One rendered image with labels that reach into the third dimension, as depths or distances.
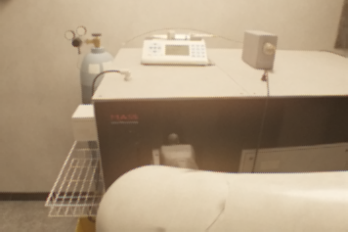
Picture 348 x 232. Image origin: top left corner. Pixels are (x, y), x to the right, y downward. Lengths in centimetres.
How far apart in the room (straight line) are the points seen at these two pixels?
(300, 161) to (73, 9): 154
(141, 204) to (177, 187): 3
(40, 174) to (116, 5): 154
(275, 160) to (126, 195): 62
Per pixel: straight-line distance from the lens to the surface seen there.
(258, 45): 90
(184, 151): 51
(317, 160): 87
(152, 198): 19
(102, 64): 140
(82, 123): 98
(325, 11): 214
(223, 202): 17
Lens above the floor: 165
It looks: 22 degrees down
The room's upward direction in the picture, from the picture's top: 1 degrees clockwise
